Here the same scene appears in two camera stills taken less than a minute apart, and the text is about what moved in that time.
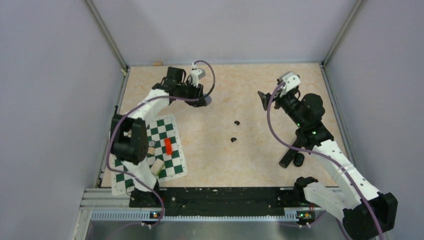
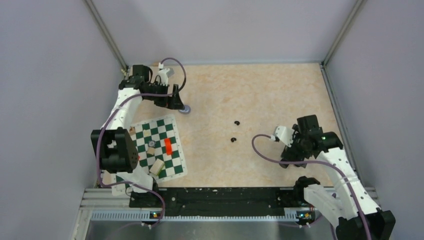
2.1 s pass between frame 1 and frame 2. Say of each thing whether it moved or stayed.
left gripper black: moved
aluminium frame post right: stayed
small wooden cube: stayed
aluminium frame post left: stayed
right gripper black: moved
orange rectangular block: stayed
